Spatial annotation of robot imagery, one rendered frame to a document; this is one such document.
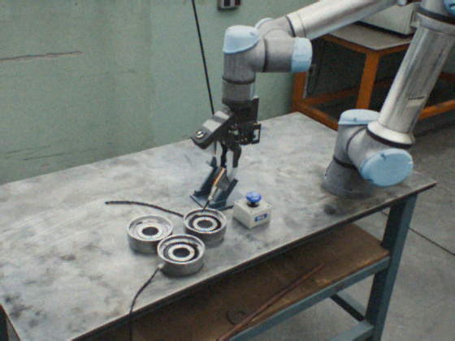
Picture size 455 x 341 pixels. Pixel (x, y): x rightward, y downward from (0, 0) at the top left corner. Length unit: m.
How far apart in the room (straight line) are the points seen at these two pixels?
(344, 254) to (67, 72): 1.66
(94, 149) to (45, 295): 1.89
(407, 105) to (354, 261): 0.59
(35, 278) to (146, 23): 1.91
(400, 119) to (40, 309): 0.89
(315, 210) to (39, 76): 1.68
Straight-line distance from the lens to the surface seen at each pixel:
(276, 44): 1.22
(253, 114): 1.29
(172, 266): 1.20
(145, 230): 1.33
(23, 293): 1.23
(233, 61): 1.20
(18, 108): 2.80
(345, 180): 1.55
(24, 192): 1.55
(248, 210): 1.36
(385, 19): 3.38
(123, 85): 2.97
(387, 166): 1.38
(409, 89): 1.35
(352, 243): 1.83
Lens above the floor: 1.59
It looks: 29 degrees down
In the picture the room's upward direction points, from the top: 5 degrees clockwise
